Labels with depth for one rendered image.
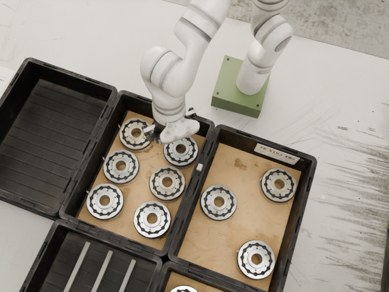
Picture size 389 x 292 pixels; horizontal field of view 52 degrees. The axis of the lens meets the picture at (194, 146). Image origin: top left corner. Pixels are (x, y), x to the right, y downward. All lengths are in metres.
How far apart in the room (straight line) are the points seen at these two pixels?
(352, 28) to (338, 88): 1.16
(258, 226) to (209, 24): 0.64
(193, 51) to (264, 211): 0.60
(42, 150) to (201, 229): 0.52
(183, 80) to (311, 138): 0.80
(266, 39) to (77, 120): 0.61
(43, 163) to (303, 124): 0.86
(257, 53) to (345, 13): 1.58
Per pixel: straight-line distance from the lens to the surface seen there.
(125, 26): 1.61
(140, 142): 1.20
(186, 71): 0.72
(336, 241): 1.37
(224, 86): 1.38
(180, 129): 0.87
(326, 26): 2.64
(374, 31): 2.74
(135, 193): 1.18
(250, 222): 1.17
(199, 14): 0.74
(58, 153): 1.26
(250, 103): 1.37
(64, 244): 1.19
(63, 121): 1.30
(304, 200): 1.12
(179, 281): 1.14
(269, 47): 1.14
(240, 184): 1.19
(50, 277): 1.19
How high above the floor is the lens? 1.97
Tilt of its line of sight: 69 degrees down
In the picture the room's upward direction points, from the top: 6 degrees clockwise
